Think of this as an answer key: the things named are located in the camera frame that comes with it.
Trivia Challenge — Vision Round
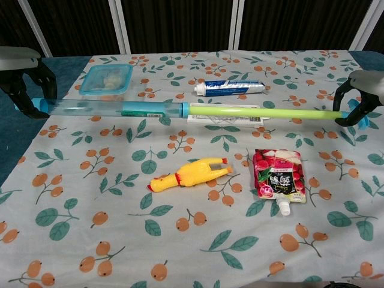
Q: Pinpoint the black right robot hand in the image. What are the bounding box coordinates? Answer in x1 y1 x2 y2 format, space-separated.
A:
332 76 384 128

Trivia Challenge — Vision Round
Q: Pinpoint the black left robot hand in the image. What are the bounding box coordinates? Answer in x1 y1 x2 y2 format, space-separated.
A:
0 57 58 120

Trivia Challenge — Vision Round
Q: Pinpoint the blue and green water gun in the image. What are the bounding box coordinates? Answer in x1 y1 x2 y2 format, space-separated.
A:
14 97 371 131

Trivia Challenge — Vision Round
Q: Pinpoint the blue lidded food container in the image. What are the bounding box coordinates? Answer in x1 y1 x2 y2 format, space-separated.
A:
79 63 134 98

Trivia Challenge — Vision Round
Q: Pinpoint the red jelly drink pouch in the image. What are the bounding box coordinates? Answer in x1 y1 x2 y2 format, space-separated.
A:
252 148 308 217

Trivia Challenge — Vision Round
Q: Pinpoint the blue white toothpaste tube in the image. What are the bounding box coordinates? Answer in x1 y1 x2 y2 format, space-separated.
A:
193 79 266 97

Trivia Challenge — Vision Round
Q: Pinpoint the white flat packet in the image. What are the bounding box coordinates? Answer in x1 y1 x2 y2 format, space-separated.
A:
187 103 265 126

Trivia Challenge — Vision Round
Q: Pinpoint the yellow rubber chicken toy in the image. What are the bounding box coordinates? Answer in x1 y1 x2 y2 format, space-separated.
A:
146 157 234 193

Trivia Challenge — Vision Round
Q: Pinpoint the floral fruit print tablecloth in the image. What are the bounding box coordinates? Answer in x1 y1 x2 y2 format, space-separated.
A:
0 49 384 288

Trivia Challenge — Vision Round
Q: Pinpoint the white frame post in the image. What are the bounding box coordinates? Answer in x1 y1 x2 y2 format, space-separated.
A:
226 0 248 50
106 0 131 55
347 0 383 51
17 0 53 58

